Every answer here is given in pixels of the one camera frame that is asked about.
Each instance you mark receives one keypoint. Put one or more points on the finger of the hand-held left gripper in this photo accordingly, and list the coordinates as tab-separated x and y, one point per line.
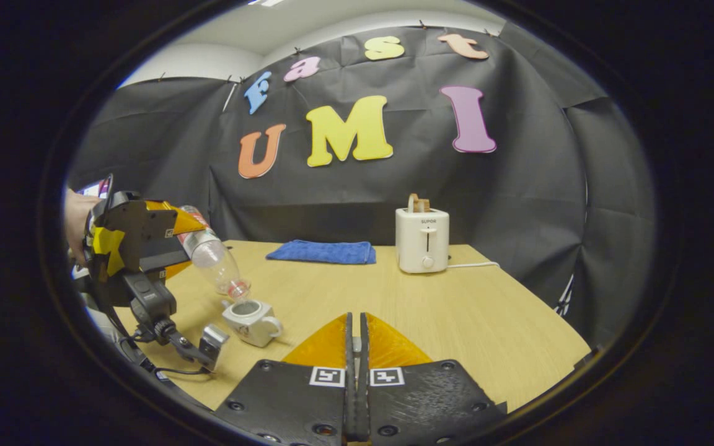
168	260
140	229

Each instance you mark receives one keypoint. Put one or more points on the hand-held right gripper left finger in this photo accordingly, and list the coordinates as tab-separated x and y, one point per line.
295	402

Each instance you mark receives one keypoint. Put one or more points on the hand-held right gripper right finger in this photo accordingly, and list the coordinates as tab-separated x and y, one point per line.
425	402

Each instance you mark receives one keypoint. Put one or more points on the clear plastic water bottle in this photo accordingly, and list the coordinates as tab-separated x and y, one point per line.
217	263

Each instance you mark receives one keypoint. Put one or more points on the computer monitor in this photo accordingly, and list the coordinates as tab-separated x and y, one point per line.
92	189

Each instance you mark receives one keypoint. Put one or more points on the blue towel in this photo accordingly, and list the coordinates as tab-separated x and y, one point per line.
323	252

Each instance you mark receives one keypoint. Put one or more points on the white toaster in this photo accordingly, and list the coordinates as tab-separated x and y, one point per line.
422	244

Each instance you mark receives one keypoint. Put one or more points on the toasted bread slice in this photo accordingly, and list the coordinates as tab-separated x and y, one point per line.
419	203

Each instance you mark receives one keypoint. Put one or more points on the ceiling light panel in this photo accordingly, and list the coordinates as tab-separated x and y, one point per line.
265	2

